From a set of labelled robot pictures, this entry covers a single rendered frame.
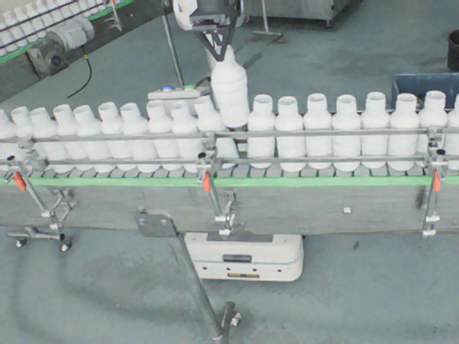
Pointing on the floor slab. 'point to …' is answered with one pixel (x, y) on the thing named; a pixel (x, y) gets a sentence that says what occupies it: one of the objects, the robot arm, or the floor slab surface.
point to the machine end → (297, 9)
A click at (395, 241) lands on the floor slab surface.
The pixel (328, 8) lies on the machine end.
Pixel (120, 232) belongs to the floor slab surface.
